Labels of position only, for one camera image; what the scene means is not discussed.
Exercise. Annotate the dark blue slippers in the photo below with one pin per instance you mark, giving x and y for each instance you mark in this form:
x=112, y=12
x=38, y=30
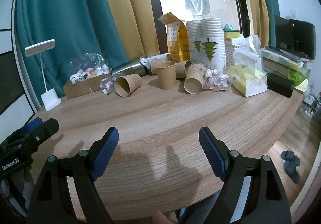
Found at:
x=290, y=165

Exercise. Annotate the brown cup at back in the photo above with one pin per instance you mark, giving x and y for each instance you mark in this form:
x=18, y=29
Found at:
x=154, y=63

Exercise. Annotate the green plastic bag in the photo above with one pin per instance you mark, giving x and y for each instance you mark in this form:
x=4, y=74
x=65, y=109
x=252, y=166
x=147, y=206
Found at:
x=297, y=77

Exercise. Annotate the brown cardboard box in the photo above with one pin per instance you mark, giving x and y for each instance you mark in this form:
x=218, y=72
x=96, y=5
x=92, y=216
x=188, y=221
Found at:
x=83, y=87

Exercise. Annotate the mustard curtain right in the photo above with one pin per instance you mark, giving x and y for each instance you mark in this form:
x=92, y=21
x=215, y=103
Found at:
x=259, y=20

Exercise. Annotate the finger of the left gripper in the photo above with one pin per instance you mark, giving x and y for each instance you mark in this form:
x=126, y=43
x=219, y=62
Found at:
x=29, y=127
x=32, y=141

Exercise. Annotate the brown cup lying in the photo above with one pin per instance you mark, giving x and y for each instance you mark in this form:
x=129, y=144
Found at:
x=181, y=69
x=126, y=85

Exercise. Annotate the clear bag of toys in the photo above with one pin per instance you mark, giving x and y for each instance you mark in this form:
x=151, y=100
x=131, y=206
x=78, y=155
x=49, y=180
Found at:
x=87, y=66

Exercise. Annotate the yellow green sponge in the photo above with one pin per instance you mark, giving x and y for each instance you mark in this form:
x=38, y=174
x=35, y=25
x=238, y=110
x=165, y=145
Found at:
x=229, y=34

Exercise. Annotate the brown cup lying left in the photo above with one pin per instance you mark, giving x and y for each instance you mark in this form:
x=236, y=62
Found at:
x=126, y=85

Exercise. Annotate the black glasses case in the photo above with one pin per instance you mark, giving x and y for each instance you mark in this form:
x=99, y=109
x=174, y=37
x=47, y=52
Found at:
x=280, y=85

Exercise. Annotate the black monitor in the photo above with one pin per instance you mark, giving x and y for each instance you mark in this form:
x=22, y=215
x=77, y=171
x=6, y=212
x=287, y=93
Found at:
x=297, y=36

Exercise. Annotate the steel thermos bottle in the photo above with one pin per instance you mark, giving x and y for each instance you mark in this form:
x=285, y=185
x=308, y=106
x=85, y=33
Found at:
x=136, y=66

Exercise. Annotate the mustard curtain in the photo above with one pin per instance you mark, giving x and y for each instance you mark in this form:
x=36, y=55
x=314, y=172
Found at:
x=259, y=20
x=135, y=24

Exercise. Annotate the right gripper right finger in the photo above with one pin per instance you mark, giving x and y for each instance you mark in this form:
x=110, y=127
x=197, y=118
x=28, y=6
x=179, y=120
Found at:
x=252, y=190

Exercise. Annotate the white perforated basket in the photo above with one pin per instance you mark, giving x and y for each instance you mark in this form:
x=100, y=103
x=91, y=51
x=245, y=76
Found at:
x=231, y=45

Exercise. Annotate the stack of books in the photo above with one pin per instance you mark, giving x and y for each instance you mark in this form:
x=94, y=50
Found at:
x=280, y=62

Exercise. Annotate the brown cup lying behind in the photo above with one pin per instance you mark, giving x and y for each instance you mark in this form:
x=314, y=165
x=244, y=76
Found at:
x=181, y=69

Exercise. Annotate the white paper cup pack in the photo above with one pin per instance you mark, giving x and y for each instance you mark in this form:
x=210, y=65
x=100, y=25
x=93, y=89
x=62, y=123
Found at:
x=206, y=42

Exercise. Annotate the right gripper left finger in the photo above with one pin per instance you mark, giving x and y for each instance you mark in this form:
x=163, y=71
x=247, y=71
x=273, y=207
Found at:
x=51, y=201

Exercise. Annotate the upright plain brown cup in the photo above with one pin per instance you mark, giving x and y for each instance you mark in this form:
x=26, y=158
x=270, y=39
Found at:
x=166, y=75

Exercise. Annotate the teal curtain left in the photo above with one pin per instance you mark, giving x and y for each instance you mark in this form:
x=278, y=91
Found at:
x=77, y=26

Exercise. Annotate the yellow tissue pack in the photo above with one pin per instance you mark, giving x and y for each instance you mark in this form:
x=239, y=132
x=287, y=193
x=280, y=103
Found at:
x=247, y=81

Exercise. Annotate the mustard curtain left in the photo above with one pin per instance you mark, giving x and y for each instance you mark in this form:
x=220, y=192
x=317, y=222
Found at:
x=135, y=24

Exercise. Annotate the yellow paper bag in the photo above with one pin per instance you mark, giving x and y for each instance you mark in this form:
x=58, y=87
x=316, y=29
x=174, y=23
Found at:
x=177, y=37

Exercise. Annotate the white plastic bag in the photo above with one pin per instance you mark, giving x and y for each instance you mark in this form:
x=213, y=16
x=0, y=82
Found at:
x=249, y=53

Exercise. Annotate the patterned brown paper cup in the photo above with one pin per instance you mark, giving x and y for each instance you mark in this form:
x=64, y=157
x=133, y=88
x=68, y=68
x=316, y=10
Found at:
x=195, y=78

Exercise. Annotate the small clear packet left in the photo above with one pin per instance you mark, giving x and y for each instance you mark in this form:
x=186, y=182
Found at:
x=107, y=84

